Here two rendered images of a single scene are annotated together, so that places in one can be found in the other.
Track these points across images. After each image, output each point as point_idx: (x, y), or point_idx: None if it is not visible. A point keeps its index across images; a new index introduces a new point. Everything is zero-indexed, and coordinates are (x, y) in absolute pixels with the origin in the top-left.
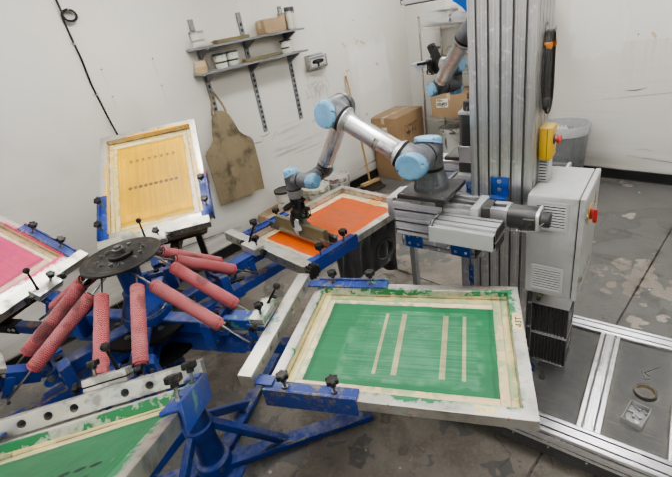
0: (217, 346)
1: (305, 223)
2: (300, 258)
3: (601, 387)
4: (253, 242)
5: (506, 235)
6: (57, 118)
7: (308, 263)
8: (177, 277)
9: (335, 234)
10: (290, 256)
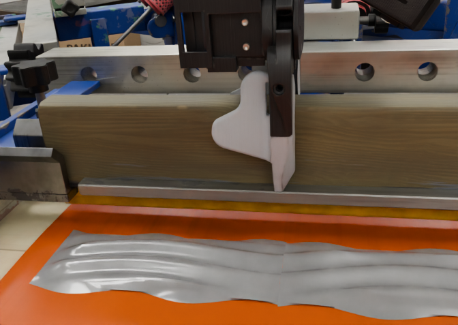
0: (164, 41)
1: (227, 100)
2: (87, 54)
3: None
4: (314, 9)
5: None
6: None
7: (43, 53)
8: (456, 31)
9: (88, 311)
10: (133, 50)
